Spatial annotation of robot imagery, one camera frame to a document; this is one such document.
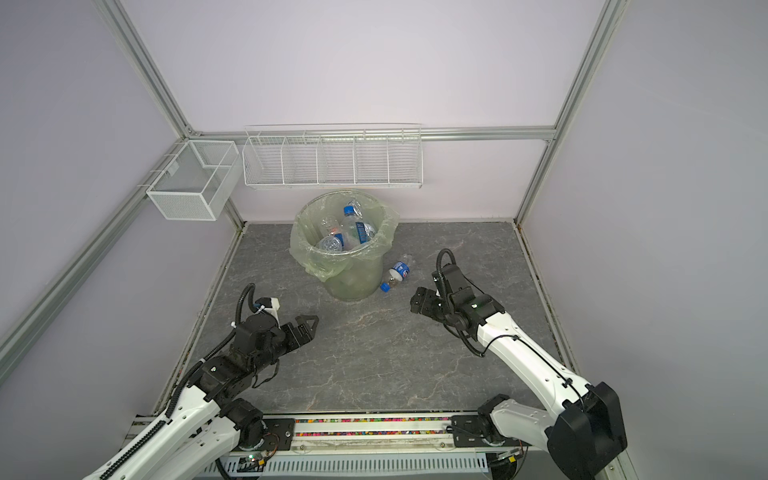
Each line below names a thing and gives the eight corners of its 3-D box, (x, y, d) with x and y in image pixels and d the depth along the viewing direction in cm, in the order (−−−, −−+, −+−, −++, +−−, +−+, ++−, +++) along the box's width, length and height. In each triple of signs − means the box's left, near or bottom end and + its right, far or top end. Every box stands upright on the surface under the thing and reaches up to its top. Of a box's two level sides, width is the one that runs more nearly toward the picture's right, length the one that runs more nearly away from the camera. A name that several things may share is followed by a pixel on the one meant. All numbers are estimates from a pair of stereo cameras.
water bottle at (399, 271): (378, 288, 103) (378, 280, 99) (398, 267, 109) (398, 259, 105) (390, 296, 101) (389, 288, 97) (409, 274, 107) (410, 266, 103)
